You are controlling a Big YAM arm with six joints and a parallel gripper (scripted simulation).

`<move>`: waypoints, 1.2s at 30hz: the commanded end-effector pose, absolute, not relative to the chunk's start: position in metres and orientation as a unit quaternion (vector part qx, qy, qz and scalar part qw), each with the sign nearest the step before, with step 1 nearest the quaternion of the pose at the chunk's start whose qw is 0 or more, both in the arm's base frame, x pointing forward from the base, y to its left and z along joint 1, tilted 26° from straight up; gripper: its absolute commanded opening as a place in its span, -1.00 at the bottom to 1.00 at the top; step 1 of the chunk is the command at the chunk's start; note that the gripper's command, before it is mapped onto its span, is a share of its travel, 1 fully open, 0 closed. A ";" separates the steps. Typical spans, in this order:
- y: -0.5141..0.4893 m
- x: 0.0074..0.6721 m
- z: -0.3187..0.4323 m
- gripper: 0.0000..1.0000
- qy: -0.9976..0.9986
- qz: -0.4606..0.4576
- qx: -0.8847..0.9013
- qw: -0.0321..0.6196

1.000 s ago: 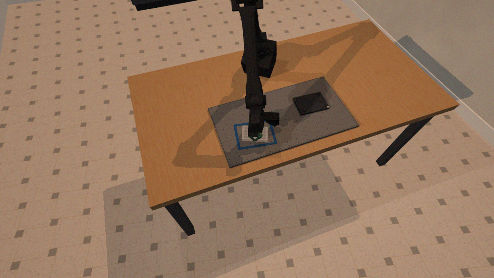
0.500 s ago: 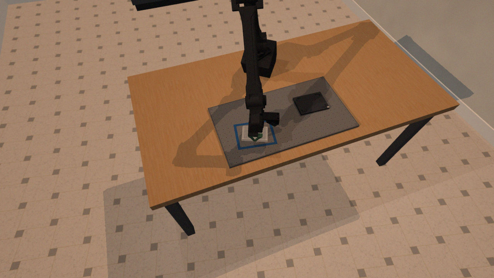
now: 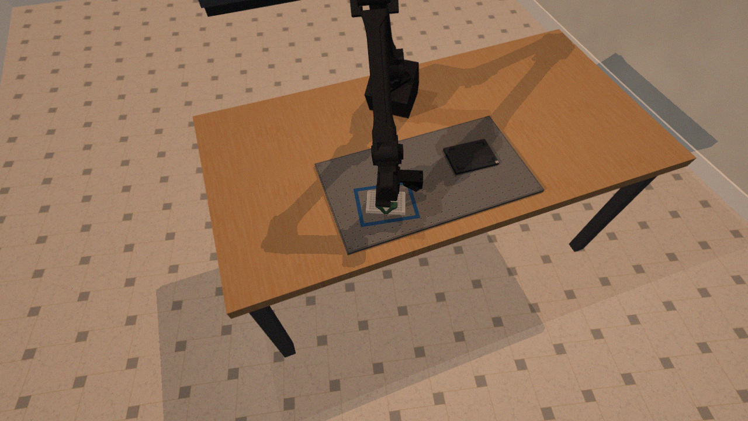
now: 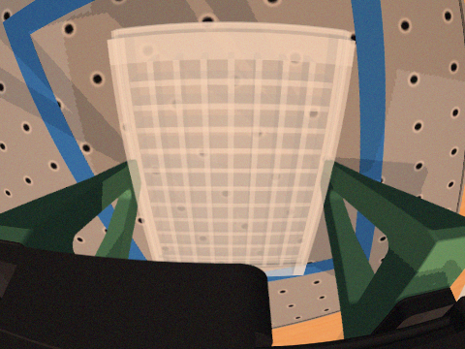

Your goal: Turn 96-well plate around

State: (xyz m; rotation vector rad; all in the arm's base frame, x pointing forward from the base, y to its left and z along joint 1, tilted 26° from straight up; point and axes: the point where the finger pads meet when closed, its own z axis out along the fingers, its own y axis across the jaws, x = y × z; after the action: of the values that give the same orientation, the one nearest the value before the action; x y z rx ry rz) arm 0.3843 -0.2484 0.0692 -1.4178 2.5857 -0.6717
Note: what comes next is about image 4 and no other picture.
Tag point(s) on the blue tape outline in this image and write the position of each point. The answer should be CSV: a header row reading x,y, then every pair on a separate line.
x,y
370,50

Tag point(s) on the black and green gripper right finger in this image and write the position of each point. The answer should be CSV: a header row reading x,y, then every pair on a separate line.
x,y
426,248

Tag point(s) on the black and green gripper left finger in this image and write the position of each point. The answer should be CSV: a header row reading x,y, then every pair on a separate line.
x,y
52,221

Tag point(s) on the beige gridded plate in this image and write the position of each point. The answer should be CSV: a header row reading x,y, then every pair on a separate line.
x,y
249,167

